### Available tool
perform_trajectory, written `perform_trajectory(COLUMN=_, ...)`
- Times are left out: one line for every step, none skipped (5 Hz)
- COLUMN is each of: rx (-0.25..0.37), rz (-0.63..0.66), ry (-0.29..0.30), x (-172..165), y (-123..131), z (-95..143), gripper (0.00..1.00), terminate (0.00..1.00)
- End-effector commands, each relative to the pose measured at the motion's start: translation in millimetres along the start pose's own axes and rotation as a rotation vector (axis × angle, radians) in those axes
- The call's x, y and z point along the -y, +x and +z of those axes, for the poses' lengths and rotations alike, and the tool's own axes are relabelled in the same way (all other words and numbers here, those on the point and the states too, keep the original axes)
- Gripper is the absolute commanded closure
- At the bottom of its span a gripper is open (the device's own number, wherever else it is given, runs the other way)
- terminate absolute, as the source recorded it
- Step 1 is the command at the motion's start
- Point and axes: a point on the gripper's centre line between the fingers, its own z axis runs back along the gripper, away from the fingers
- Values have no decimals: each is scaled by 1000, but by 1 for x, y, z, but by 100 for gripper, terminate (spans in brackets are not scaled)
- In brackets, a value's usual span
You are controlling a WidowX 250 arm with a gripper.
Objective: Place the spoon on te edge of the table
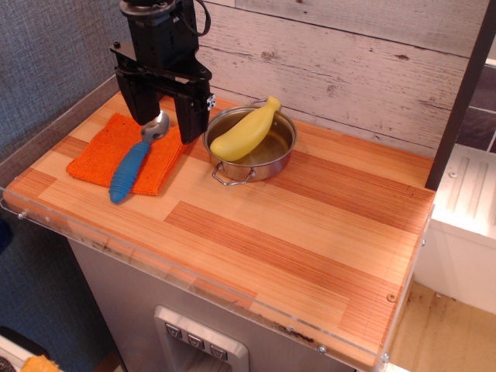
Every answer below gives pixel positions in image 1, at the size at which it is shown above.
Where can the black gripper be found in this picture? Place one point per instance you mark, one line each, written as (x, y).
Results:
(162, 59)

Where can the blue handled metal spoon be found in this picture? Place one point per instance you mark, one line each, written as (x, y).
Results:
(125, 175)

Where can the yellow plastic banana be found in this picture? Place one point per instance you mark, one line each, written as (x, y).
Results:
(247, 134)

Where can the orange knitted cloth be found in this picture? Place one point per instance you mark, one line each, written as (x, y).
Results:
(100, 159)

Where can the clear acrylic table guard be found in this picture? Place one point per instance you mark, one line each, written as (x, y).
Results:
(324, 264)

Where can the silver cabinet with buttons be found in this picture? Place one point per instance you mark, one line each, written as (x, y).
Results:
(158, 326)

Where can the yellow object bottom left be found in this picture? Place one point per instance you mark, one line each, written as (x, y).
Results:
(39, 364)

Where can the steel pot with handles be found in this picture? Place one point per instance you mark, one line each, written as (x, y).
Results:
(269, 158)

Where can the dark right vertical post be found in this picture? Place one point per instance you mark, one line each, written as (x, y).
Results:
(468, 86)

